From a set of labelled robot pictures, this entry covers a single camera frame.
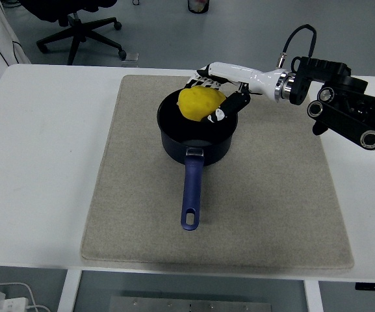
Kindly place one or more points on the white table leg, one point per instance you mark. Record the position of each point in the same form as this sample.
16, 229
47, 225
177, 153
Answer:
68, 292
314, 297

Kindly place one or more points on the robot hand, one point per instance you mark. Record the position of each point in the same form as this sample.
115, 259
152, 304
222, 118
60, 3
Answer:
255, 78

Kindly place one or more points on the grey metal plate with screws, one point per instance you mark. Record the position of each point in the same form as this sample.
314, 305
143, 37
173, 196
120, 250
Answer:
190, 305

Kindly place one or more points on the black office chair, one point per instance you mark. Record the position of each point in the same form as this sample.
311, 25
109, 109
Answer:
76, 29

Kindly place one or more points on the black bin with yellow contents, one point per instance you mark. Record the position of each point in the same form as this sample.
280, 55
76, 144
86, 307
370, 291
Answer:
198, 6

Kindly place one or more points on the metal floor socket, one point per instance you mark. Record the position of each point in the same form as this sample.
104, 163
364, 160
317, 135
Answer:
131, 57

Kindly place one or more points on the yellow potato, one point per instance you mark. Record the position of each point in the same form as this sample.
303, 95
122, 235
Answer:
198, 102

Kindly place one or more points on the white power strip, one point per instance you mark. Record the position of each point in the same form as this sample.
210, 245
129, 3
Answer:
8, 304

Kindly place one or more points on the beige fabric mat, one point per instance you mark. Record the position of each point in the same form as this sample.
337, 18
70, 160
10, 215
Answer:
141, 211

